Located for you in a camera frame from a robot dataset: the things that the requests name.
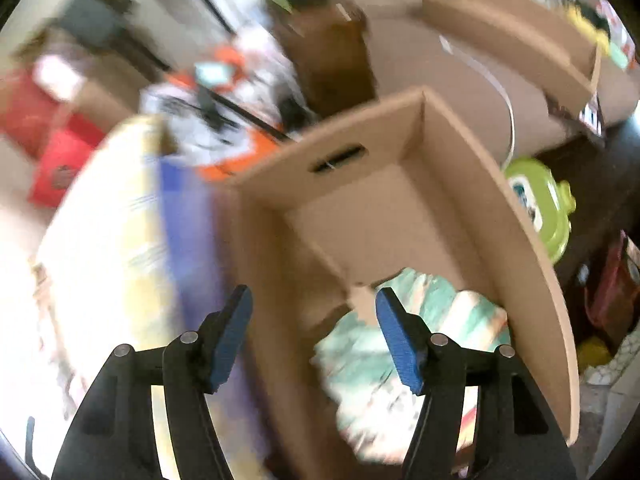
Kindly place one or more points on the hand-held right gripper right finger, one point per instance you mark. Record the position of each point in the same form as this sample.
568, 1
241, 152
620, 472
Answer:
400, 345

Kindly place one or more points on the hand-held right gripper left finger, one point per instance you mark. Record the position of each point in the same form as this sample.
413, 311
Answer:
232, 340

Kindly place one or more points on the green paper hand fan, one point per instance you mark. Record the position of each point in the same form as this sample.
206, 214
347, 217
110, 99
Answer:
360, 360

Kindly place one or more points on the large cardboard box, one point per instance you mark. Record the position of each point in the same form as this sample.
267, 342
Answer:
390, 210

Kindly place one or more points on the yellow plaid tablecloth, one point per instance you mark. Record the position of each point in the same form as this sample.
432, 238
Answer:
100, 240

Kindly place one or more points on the lime green plastic case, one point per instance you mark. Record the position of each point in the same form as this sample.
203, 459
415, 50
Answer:
540, 205

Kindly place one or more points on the dark red bag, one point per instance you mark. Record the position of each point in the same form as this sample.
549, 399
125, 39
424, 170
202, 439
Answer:
612, 285

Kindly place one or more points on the red gift box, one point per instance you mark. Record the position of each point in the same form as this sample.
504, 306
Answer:
60, 170

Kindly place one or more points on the brown cardboard carton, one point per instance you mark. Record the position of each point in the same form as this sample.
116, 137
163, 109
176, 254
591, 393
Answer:
100, 95

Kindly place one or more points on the brown sofa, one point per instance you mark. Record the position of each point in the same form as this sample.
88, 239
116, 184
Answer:
425, 60

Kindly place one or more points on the dark wooden side table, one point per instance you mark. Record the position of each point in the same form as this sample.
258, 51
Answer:
330, 60

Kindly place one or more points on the red gift bag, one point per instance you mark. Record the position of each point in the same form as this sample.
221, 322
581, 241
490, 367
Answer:
25, 105

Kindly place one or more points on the pink white tissue box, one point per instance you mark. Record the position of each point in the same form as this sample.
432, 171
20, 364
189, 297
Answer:
55, 72

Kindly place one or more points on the black speaker stand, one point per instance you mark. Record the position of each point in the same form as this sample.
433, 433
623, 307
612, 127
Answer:
212, 7

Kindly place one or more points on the small shallow cardboard box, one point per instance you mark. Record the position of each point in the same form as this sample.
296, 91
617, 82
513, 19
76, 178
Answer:
500, 15

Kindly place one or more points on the black speaker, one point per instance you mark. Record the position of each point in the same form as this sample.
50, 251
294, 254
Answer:
95, 5

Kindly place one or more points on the pile of assorted packets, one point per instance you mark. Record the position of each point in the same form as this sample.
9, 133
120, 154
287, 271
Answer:
590, 15

